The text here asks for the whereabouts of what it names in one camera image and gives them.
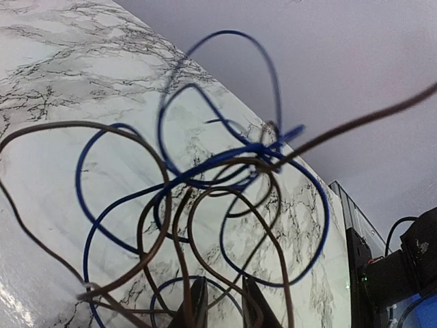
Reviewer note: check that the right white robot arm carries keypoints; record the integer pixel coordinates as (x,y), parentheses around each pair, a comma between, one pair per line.
(384,291)

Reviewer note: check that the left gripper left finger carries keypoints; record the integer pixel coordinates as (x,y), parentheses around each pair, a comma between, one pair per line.
(199,300)

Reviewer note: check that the right aluminium frame post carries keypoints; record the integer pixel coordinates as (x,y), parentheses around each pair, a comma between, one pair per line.
(355,218)

